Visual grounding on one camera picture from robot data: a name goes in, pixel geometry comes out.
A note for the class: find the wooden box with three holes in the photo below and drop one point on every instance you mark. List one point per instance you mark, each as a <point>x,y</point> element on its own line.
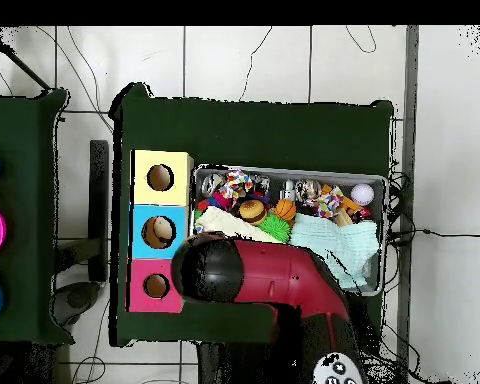
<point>172,248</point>

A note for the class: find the orange toy basketball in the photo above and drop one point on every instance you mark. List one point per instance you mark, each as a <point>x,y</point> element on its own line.
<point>285,209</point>

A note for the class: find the crushed silver can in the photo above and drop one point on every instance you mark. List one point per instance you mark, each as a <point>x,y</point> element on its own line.
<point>211,184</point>

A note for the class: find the colourful polka dot cloth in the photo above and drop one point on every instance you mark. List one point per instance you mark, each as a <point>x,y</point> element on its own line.
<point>234,184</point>
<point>326,204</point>
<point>198,228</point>

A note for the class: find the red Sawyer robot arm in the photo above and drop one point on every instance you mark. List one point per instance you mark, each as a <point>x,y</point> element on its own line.
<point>280,276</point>

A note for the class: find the hamburger toy ball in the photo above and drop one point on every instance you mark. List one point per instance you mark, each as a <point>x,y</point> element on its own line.
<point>252,210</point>

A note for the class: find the black tripod leg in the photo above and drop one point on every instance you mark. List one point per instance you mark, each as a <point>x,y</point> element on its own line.
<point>24,68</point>

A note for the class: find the green spiky rubber ball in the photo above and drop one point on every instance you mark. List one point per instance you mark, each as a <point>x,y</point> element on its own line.
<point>276,228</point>

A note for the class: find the shallow mesh bin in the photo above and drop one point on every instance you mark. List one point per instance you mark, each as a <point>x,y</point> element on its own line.
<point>368,178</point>

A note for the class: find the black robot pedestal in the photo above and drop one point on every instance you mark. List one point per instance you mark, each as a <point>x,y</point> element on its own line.
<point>240,364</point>

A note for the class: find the dark green tablecloth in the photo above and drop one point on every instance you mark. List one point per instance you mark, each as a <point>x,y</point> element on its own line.
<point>24,160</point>
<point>264,132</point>

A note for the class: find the cream waffle cloth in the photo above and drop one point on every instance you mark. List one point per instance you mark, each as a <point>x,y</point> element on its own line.
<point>224,220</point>

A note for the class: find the mint green waffle cloth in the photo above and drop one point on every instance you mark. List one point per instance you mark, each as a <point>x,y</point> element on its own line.
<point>344,240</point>

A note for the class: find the grey metal bar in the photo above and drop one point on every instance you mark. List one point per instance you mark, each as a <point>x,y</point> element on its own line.
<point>410,120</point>

